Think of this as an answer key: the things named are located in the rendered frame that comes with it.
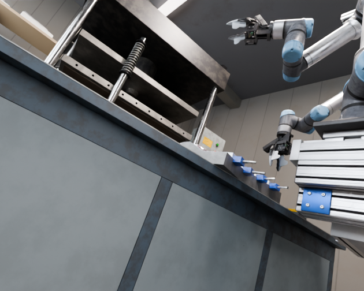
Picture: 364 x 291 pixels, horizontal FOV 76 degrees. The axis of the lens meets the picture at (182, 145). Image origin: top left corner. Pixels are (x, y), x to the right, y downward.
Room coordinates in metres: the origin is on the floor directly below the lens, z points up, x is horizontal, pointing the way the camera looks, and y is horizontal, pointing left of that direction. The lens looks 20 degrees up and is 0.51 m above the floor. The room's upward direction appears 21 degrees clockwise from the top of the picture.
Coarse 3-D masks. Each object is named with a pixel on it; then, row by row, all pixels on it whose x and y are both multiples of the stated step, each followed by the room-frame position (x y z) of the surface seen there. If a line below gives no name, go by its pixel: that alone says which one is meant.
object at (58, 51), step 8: (88, 0) 1.22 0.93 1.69; (96, 0) 1.24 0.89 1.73; (88, 8) 1.23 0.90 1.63; (80, 16) 1.22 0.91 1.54; (88, 16) 1.26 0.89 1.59; (72, 24) 1.22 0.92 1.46; (80, 24) 1.24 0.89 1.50; (72, 32) 1.23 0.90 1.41; (64, 40) 1.22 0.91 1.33; (72, 40) 1.26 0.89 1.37; (56, 48) 1.22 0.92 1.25; (64, 48) 1.24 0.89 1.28; (72, 48) 1.82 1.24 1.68; (48, 56) 1.23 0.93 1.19; (56, 56) 1.23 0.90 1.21; (56, 64) 1.26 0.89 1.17; (216, 88) 1.78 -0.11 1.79; (208, 104) 1.78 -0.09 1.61; (208, 112) 1.78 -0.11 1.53; (200, 120) 1.79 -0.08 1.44; (200, 128) 1.77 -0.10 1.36; (200, 136) 1.78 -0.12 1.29
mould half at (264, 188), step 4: (252, 180) 1.08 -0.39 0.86; (256, 180) 1.09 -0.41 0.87; (252, 184) 1.09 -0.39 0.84; (256, 184) 1.10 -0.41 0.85; (260, 184) 1.11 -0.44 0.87; (264, 184) 1.12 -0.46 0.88; (256, 188) 1.10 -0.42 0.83; (260, 188) 1.11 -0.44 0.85; (264, 188) 1.13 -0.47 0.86; (268, 188) 1.14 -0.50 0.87; (264, 192) 1.13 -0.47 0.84; (268, 192) 1.14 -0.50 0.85; (272, 192) 1.16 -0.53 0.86; (276, 192) 1.18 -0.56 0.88; (280, 192) 1.19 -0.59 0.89; (268, 196) 1.15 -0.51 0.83; (272, 196) 1.16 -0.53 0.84; (276, 196) 1.18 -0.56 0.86; (280, 196) 1.19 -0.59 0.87; (276, 200) 1.18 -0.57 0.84
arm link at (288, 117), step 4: (284, 112) 1.13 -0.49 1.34; (288, 112) 1.12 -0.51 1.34; (292, 112) 1.12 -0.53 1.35; (280, 116) 1.17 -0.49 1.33; (284, 116) 1.13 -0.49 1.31; (288, 116) 1.12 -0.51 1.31; (292, 116) 1.12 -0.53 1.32; (280, 120) 1.15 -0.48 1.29; (284, 120) 1.13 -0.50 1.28; (288, 120) 1.12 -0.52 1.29; (292, 120) 1.12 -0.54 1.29; (296, 120) 1.11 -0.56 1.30; (280, 124) 1.14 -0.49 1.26; (284, 124) 1.12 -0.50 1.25; (288, 124) 1.12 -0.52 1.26; (292, 124) 1.13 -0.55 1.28; (292, 128) 1.15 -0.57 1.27
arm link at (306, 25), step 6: (300, 18) 0.67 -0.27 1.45; (306, 18) 0.66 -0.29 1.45; (312, 18) 0.65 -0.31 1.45; (288, 24) 0.69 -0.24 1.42; (294, 24) 0.67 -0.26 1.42; (300, 24) 0.66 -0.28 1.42; (306, 24) 0.66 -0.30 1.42; (312, 24) 0.65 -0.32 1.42; (288, 30) 0.70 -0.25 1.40; (306, 30) 0.67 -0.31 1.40; (312, 30) 0.67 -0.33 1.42; (306, 36) 0.69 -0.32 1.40
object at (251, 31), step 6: (252, 24) 0.76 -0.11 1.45; (258, 24) 0.75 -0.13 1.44; (270, 24) 0.72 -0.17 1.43; (246, 30) 0.76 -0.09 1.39; (252, 30) 0.75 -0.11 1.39; (258, 30) 0.76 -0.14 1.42; (264, 30) 0.74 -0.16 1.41; (270, 30) 0.73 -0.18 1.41; (246, 36) 0.79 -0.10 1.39; (252, 36) 0.77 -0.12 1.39; (258, 36) 0.76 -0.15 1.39; (264, 36) 0.75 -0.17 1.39; (270, 36) 0.75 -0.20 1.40; (246, 42) 0.81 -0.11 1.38; (252, 42) 0.80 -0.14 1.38
